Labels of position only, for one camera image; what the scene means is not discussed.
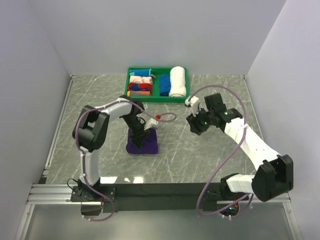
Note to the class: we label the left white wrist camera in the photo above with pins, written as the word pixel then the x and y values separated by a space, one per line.
pixel 151 124

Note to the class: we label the orange grey rolled towel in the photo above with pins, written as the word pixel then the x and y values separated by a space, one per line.
pixel 132 93

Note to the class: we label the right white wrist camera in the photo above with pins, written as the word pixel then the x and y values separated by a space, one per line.
pixel 193 103

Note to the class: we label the purple towel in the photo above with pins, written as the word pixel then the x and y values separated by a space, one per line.
pixel 149 147

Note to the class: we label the teal blue rolled towel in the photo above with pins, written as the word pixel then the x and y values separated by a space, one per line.
pixel 141 72

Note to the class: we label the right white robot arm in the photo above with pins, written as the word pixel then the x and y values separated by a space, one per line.
pixel 274 172

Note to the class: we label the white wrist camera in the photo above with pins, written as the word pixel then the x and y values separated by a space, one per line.
pixel 193 103
pixel 151 124

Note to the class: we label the green plastic tray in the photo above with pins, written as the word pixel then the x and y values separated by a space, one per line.
pixel 155 89

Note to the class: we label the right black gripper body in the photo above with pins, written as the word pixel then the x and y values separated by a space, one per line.
pixel 203 120

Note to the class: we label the pink rolled towel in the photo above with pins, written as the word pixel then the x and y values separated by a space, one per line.
pixel 141 79

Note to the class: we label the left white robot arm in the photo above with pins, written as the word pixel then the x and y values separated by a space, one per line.
pixel 90 134

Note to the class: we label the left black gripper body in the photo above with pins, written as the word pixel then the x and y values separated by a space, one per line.
pixel 133 122

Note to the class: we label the right aluminium side rail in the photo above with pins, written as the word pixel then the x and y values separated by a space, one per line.
pixel 247 167

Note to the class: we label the red blue rolled towel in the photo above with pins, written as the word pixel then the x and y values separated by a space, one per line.
pixel 139 87

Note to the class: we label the aluminium side rail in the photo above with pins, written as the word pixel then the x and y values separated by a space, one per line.
pixel 247 167
pixel 53 145

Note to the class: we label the aluminium front rail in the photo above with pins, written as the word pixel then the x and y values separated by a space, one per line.
pixel 59 194

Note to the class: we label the black base bar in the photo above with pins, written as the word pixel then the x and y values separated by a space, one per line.
pixel 141 196

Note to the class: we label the left aluminium side rail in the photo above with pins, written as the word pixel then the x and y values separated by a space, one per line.
pixel 53 145

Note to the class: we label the white rolled towel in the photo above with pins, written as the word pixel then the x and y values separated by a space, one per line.
pixel 178 82

